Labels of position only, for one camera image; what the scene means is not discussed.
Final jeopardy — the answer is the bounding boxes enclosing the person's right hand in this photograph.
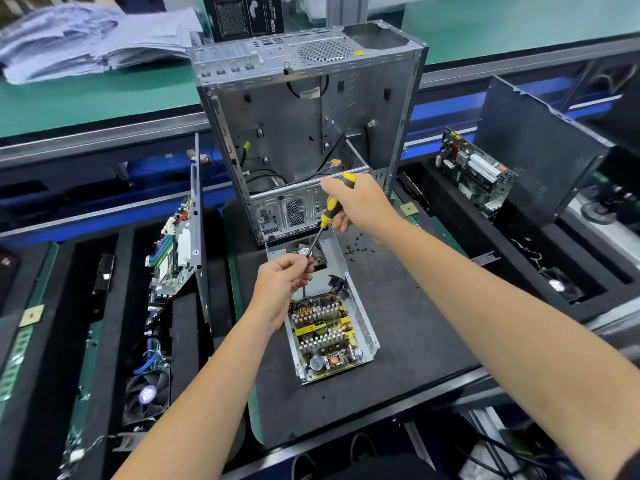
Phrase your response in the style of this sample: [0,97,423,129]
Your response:
[320,173,399,244]

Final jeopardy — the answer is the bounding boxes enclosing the person's left hand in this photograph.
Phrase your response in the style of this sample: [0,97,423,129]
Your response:
[248,251,319,331]

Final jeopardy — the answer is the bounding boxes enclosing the yellow black handled screwdriver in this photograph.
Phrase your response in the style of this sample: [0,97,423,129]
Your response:
[303,173,357,258]

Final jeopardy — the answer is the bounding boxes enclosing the power supply circuit board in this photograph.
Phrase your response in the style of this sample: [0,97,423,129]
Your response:
[287,289,361,376]

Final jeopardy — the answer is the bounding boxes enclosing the silver power supply unit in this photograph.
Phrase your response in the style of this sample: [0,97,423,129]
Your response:
[265,229,381,386]

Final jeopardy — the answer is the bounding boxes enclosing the person's left forearm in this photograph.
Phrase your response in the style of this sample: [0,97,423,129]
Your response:
[112,309,276,480]

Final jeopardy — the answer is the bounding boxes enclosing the person's right forearm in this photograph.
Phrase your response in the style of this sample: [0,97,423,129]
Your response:
[380,219,640,480]

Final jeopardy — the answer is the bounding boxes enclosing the silver metal computer case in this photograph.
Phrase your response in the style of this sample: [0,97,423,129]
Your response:
[190,21,429,246]

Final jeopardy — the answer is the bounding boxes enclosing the person's left black shoe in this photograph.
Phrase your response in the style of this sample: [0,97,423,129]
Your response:
[290,449,321,480]

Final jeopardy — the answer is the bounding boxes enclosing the person's black shoe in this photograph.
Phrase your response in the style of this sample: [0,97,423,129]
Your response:
[290,449,321,480]
[350,429,381,466]

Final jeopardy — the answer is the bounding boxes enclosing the person's right black shoe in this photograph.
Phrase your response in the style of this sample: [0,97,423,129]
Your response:
[350,429,381,466]

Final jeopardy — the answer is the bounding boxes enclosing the person's black clothing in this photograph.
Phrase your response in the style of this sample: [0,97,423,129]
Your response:
[330,445,640,480]

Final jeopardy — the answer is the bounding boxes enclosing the scattered small black screws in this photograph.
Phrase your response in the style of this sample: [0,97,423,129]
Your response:
[340,233,379,258]

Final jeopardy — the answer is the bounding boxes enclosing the green motherboard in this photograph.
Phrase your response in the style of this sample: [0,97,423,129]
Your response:
[145,195,196,301]

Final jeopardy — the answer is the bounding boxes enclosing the green board with white parts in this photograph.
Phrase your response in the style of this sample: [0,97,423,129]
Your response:
[435,127,519,218]

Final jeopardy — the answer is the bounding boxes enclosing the black foam work mat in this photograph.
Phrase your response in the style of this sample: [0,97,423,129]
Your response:
[222,179,521,446]

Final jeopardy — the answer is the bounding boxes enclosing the black cooler fan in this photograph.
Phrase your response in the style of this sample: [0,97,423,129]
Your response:
[122,369,171,428]

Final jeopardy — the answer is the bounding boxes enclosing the black foam tray with recess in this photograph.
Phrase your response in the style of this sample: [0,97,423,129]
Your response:
[400,155,640,326]

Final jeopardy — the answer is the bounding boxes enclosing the small black rectangular component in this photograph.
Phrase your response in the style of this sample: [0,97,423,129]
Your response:
[92,253,116,296]

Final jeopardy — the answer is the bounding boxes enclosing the large black metal panel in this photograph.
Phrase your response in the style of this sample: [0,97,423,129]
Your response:
[475,75,616,231]

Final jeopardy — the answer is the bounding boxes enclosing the small black lit fan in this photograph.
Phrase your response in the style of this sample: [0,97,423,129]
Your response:
[540,267,586,301]

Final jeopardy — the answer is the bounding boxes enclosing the black foam tray with slots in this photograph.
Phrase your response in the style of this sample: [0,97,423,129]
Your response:
[0,219,246,480]

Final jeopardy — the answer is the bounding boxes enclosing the black cardboard box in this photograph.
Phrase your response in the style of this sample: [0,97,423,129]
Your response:
[205,0,286,43]

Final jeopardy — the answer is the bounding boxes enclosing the grey round metal part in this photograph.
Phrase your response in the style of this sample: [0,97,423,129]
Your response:
[580,189,640,231]

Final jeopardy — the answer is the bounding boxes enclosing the green conveyor belt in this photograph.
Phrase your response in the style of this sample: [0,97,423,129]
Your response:
[0,0,640,141]

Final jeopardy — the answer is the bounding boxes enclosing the long green memory strip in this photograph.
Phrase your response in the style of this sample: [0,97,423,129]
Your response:
[0,245,58,426]

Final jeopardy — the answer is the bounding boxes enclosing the stack of grey paper sheets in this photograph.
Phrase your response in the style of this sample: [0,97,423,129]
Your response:
[0,3,204,86]

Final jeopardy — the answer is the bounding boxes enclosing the blue data cables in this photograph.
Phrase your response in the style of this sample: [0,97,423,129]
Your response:
[133,339,169,376]

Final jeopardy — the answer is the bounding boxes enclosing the grey metal conveyor rail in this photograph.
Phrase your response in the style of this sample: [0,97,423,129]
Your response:
[0,35,640,171]

